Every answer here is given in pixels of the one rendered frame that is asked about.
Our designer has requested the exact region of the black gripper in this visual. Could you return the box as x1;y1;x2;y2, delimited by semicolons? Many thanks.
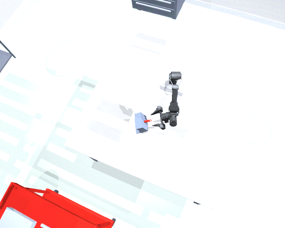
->
151;106;170;130

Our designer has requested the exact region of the blue-grey sloped panel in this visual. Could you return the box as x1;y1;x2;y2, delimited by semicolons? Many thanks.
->
134;112;148;133

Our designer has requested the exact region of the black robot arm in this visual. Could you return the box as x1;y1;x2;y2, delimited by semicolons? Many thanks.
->
169;71;182;127

